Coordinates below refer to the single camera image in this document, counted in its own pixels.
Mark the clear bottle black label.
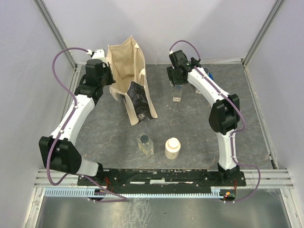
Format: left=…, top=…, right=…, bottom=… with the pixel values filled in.
left=172, top=85, right=183, bottom=102

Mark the cream canvas tote bag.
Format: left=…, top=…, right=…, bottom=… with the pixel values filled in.
left=106, top=36, right=158, bottom=125

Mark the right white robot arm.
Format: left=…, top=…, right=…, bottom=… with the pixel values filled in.
left=167, top=52, right=240, bottom=186

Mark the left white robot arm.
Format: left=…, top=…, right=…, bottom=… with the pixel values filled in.
left=38, top=57, right=115, bottom=185

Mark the clear square bottle right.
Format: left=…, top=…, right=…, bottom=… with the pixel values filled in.
left=195, top=88, right=201, bottom=95

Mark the cream round jar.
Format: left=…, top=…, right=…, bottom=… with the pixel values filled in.
left=165, top=137, right=181, bottom=160

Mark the clear bottle grey cap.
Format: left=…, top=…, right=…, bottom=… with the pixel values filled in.
left=137, top=134, right=154, bottom=158

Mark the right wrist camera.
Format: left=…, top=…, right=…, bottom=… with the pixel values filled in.
left=169, top=50, right=188, bottom=69

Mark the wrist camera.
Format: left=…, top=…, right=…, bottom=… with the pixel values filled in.
left=87, top=48, right=108, bottom=65
left=169, top=50, right=188, bottom=69

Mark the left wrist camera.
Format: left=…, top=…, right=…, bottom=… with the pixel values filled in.
left=87, top=48, right=108, bottom=65

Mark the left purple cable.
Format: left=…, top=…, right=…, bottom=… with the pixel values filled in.
left=46, top=47, right=130, bottom=203

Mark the left aluminium frame post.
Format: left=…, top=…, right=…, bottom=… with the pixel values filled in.
left=33, top=0, right=78, bottom=69

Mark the aluminium frame post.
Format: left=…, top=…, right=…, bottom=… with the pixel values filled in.
left=242, top=0, right=285, bottom=68
left=33, top=0, right=78, bottom=69

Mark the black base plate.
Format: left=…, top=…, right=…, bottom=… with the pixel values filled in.
left=92, top=169, right=246, bottom=194

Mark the right aluminium frame post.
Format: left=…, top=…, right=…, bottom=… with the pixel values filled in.
left=242, top=0, right=285, bottom=68

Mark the white slotted cable duct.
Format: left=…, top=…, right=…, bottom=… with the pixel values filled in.
left=44, top=187, right=225, bottom=197

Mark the aluminium frame rail front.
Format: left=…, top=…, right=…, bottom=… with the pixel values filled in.
left=34, top=169, right=294, bottom=189

